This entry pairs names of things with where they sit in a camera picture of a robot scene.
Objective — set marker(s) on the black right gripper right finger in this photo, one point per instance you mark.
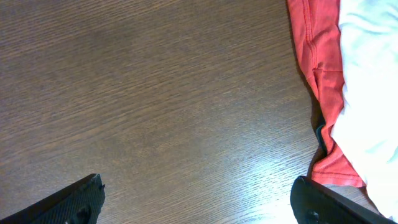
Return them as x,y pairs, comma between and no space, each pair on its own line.
313,203

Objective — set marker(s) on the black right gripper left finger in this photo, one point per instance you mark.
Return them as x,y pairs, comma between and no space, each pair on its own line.
79,203

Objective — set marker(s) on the dark garment under pile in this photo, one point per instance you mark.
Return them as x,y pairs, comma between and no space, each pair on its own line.
318,133

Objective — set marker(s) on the white garment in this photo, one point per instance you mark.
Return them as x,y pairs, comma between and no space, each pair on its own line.
366,128

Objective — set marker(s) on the red garment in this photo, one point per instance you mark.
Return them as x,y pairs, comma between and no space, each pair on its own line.
317,45

